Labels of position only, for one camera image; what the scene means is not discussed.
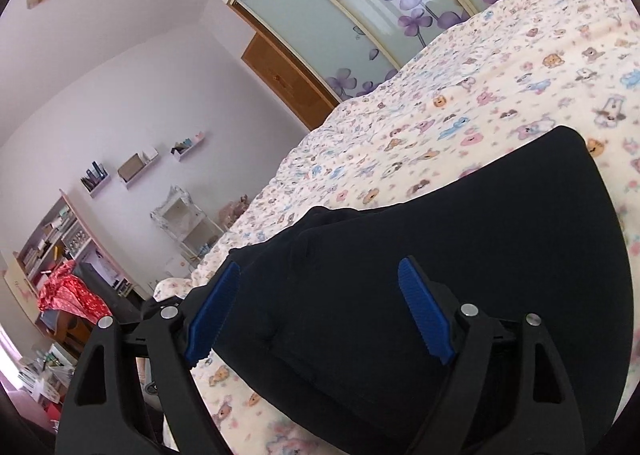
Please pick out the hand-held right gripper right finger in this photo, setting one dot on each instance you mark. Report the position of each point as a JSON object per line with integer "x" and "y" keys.
{"x": 425, "y": 315}

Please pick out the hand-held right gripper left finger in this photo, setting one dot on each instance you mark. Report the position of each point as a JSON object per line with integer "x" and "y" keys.
{"x": 215, "y": 310}

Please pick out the black pants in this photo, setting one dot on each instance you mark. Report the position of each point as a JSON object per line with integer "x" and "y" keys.
{"x": 450, "y": 235}

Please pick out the white small rack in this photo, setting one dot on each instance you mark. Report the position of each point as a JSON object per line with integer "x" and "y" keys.
{"x": 185, "y": 220}

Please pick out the pink plush toys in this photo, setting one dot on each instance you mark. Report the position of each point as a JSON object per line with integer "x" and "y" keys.
{"x": 235, "y": 210}

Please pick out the dark rectangular object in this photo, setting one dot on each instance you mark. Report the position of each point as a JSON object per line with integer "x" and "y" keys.
{"x": 102, "y": 280}

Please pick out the red patterned cloth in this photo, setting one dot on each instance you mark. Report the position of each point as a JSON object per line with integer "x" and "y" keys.
{"x": 67, "y": 295}

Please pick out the pink-topped bookshelf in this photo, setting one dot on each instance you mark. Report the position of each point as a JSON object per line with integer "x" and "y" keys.
{"x": 55, "y": 235}

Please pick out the cluttered white desk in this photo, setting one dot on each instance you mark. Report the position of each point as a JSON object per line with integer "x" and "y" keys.
{"x": 45, "y": 370}

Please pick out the printed fleece blanket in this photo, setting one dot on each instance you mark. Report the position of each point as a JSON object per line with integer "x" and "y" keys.
{"x": 450, "y": 85}

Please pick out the wooden door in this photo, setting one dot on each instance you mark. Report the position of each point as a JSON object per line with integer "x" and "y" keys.
{"x": 282, "y": 77}

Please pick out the floral glass sliding wardrobe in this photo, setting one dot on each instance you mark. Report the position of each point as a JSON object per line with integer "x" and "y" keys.
{"x": 350, "y": 10}

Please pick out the white wall shelf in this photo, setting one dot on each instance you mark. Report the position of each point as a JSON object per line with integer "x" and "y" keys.
{"x": 186, "y": 147}
{"x": 136, "y": 167}
{"x": 94, "y": 180}

